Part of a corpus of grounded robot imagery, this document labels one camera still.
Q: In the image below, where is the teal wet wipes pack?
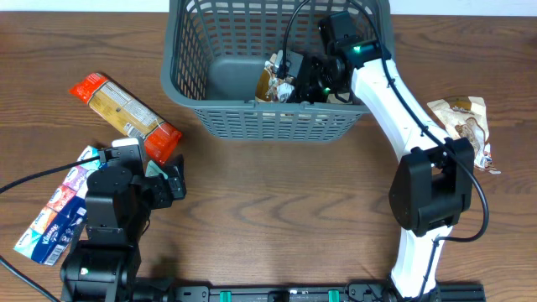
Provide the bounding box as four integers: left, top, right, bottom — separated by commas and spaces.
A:
145, 160, 168, 180

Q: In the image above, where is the beige snack pouch cookie print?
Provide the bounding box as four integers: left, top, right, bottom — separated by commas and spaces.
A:
269, 54, 295, 103

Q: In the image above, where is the orange pasta packet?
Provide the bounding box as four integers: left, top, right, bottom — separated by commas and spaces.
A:
70, 73, 182, 164

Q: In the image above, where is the beige snack pouch dark window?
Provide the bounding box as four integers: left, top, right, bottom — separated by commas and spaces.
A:
427, 96, 501, 174

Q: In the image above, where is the beige snack pouch brown band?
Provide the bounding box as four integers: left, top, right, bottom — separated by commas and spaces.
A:
254, 61, 277, 102

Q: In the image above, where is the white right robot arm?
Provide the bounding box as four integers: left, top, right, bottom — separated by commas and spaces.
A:
291, 12, 480, 301

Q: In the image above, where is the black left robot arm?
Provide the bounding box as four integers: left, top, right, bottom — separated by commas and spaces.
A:
60, 138, 186, 301

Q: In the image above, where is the blue Kleenex tissue multipack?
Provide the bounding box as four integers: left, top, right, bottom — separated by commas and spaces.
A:
13, 146, 104, 266

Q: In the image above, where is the grey plastic lattice basket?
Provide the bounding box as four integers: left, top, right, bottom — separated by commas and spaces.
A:
161, 0, 394, 142

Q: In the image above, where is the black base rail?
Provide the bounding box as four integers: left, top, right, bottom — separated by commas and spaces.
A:
133, 276, 487, 302

